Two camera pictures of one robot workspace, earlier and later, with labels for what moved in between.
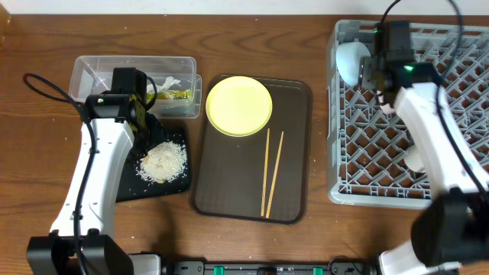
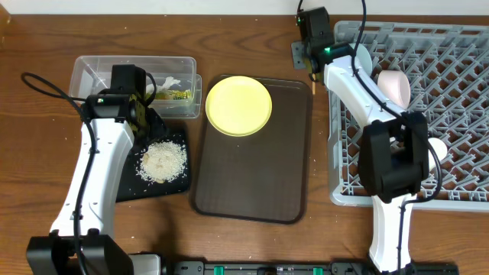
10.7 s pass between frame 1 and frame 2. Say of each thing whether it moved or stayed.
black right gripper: moved
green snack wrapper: stayed
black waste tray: stayed
